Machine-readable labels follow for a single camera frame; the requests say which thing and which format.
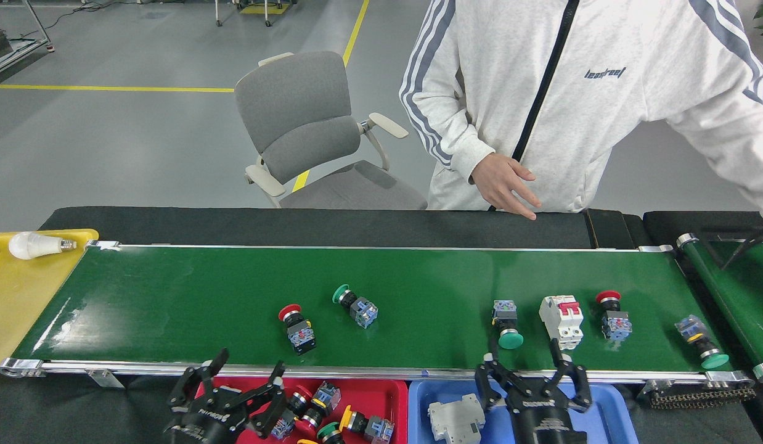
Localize short green conveyor belt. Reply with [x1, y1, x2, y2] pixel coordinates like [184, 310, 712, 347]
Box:
[676, 232, 763, 383]

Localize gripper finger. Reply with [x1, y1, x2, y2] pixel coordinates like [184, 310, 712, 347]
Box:
[249, 362, 288, 440]
[474, 353, 524, 411]
[166, 348, 230, 413]
[545, 338, 593, 413]

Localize white circuit breaker red levers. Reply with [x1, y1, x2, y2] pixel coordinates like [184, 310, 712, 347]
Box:
[538, 294, 585, 351]

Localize red plastic tray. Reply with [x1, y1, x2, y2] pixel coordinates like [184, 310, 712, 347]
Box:
[194, 376, 410, 444]

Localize glossy black panel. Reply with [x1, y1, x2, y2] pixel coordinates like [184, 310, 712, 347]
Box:
[584, 208, 644, 250]

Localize person's right hand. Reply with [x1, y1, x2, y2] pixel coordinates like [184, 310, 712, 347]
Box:
[471, 152, 541, 221]

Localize person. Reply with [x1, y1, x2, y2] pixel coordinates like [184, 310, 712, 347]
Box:
[399, 0, 763, 223]

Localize black cable bundle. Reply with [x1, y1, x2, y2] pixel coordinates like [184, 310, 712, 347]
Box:
[696, 225, 763, 270]

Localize black drive chain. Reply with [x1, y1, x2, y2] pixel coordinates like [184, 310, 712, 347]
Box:
[650, 379, 758, 409]

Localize blue plastic bin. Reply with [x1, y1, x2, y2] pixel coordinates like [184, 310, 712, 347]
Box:
[408, 379, 640, 444]

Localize grey office chair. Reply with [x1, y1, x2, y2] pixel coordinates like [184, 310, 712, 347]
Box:
[234, 51, 428, 210]

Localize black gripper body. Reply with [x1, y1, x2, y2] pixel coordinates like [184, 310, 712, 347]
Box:
[165, 387, 259, 444]
[511, 388, 589, 444]

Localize metal shelf rack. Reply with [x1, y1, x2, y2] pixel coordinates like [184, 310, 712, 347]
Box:
[0, 0, 55, 93]

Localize white light bulb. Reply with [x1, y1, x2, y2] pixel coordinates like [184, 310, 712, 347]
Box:
[9, 232, 77, 260]

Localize yellow plastic tray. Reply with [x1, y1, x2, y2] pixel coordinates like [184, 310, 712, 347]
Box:
[0, 228, 100, 372]

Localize wheeled cart yellow base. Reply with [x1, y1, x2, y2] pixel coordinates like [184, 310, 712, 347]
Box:
[215, 0, 299, 27]

